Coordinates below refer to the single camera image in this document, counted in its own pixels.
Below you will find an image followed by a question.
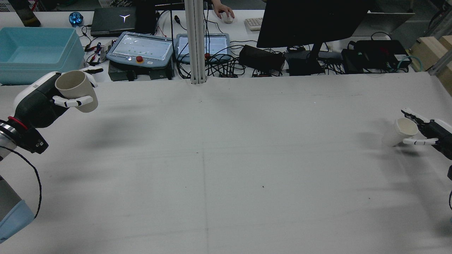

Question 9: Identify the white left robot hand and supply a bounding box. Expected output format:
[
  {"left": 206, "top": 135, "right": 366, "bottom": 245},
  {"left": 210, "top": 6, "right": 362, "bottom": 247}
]
[{"left": 13, "top": 67, "right": 103, "bottom": 129}]

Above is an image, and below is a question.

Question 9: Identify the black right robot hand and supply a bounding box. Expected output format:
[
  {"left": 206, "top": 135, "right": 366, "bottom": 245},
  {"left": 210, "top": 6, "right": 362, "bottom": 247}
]
[{"left": 401, "top": 108, "right": 452, "bottom": 161}]

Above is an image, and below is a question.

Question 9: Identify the bare person hand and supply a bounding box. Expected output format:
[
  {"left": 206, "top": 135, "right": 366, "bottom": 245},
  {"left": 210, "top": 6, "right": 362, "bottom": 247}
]
[{"left": 212, "top": 0, "right": 235, "bottom": 20}]

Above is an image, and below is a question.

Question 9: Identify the white paper cup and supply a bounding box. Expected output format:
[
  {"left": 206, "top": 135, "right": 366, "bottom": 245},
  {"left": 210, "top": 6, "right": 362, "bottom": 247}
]
[{"left": 381, "top": 117, "right": 419, "bottom": 147}]

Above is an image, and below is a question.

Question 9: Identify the beige cup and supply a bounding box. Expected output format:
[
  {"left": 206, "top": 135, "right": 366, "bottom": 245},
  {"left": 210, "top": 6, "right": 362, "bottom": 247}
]
[{"left": 55, "top": 71, "right": 99, "bottom": 113}]

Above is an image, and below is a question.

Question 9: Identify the beige keyboard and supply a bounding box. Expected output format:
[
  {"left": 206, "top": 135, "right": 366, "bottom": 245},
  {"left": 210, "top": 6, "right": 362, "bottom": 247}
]
[{"left": 245, "top": 17, "right": 263, "bottom": 31}]

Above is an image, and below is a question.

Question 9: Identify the teach pendant without button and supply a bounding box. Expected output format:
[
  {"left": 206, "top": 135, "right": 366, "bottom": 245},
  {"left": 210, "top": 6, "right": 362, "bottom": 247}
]
[{"left": 174, "top": 33, "right": 231, "bottom": 65}]

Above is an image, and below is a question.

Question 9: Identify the light blue plastic bin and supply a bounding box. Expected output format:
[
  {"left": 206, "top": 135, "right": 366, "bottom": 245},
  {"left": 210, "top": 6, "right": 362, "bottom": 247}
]
[{"left": 0, "top": 27, "right": 85, "bottom": 85}]

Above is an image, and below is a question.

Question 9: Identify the black power brick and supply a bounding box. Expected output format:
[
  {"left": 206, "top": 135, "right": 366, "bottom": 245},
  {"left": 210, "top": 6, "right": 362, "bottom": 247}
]
[{"left": 239, "top": 45, "right": 286, "bottom": 72}]

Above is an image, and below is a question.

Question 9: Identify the aluminium profile bar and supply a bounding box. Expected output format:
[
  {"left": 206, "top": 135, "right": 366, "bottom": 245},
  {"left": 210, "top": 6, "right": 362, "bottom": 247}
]
[{"left": 427, "top": 53, "right": 452, "bottom": 76}]

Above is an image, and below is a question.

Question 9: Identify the wooden box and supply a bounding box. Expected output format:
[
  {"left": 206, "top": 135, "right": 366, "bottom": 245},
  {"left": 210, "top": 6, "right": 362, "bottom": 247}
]
[{"left": 410, "top": 35, "right": 452, "bottom": 96}]

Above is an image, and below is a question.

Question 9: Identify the dark container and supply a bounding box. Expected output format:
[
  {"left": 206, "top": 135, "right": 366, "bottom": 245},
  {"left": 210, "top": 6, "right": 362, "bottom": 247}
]
[{"left": 9, "top": 0, "right": 41, "bottom": 28}]

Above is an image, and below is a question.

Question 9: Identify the black monitor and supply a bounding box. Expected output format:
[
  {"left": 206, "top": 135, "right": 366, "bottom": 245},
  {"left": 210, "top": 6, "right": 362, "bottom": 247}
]
[{"left": 257, "top": 0, "right": 375, "bottom": 75}]

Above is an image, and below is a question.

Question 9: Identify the teach pendant with red button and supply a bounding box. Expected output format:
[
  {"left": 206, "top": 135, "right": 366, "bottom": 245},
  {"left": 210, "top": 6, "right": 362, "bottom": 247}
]
[{"left": 106, "top": 31, "right": 174, "bottom": 69}]

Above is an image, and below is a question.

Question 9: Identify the black controller box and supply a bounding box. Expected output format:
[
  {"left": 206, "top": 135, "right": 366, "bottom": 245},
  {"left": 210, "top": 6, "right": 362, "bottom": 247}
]
[{"left": 108, "top": 62, "right": 175, "bottom": 81}]

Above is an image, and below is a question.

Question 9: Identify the black device box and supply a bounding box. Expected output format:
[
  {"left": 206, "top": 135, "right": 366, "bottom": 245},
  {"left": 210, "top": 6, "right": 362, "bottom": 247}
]
[{"left": 342, "top": 40, "right": 412, "bottom": 74}]

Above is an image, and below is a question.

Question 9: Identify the black laptop with logo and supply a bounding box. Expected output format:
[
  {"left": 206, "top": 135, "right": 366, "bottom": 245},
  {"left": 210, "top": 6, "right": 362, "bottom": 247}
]
[{"left": 90, "top": 6, "right": 157, "bottom": 37}]

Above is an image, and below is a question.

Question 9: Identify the grey panel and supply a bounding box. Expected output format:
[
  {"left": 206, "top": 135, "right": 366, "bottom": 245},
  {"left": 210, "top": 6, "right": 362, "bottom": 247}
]
[{"left": 353, "top": 11, "right": 415, "bottom": 37}]

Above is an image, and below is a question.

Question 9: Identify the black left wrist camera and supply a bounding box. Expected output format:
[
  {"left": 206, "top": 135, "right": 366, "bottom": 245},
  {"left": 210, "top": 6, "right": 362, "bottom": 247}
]
[{"left": 19, "top": 129, "right": 49, "bottom": 155}]

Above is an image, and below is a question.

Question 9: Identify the aluminium camera post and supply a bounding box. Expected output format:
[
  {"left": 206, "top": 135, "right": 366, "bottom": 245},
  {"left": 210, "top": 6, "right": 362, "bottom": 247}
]
[{"left": 184, "top": 0, "right": 207, "bottom": 84}]

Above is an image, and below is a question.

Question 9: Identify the teal cable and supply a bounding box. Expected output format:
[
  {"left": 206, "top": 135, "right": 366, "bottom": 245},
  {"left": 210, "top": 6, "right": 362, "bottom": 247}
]
[{"left": 399, "top": 56, "right": 423, "bottom": 73}]

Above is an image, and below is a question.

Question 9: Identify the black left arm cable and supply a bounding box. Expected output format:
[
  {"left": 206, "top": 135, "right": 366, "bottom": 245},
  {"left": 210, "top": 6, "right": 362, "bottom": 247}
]
[{"left": 0, "top": 146, "right": 43, "bottom": 221}]

